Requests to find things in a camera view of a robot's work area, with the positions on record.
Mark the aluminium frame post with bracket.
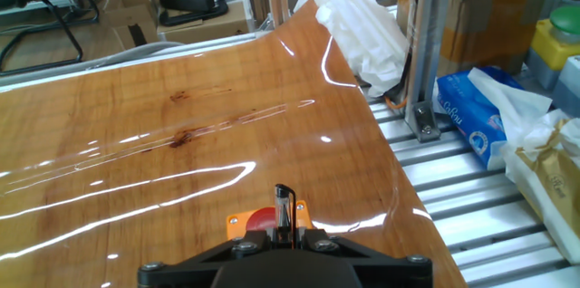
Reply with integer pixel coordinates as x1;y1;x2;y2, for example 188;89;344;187
404;0;448;143

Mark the orange box with red button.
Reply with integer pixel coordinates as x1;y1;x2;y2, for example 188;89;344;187
225;199;314;242

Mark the white and brown paper bag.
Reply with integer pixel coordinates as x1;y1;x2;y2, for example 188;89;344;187
500;109;580;265

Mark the blue tissue pack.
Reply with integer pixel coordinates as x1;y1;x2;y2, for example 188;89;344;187
433;64;555;171

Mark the large cardboard box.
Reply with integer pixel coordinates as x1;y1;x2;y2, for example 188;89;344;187
437;0;563;76

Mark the small cardboard box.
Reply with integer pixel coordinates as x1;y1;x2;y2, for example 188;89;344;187
101;0;160;52

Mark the yellow box with green button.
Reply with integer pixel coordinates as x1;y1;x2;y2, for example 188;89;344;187
527;5;580;72

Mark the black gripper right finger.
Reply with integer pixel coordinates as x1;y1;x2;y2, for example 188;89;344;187
301;227;434;288

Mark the white plastic bag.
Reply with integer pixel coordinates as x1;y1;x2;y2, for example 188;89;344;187
293;0;411;99

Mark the wood grain table mat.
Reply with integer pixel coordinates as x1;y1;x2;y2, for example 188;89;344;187
0;0;468;288

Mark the black and clear pen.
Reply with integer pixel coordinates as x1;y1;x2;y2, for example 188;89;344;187
273;183;299;244

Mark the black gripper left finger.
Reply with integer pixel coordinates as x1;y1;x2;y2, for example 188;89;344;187
138;228;273;288

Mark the flat cardboard box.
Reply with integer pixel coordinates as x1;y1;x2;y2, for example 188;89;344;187
156;0;256;45

